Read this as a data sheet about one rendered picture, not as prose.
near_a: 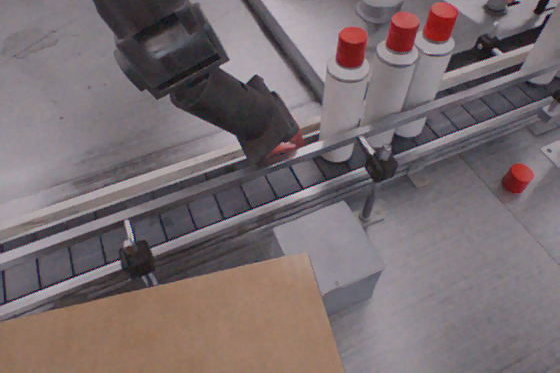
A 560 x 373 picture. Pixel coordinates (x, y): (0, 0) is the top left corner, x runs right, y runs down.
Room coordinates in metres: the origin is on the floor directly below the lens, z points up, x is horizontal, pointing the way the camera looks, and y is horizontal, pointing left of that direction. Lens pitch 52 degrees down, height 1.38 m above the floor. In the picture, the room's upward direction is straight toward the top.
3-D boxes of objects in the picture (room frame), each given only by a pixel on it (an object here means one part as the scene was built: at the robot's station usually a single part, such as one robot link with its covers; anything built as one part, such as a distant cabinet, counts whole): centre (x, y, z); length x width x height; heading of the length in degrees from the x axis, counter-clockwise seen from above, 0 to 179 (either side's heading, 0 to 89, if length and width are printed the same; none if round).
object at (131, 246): (0.21, 0.16, 0.91); 0.07 x 0.03 x 0.16; 24
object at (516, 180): (0.38, -0.36, 0.85); 0.03 x 0.03 x 0.03
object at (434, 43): (0.45, -0.19, 0.98); 0.05 x 0.05 x 0.20
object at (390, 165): (0.34, -0.11, 0.91); 0.07 x 0.03 x 0.16; 24
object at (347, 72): (0.40, -0.08, 0.98); 0.05 x 0.05 x 0.20
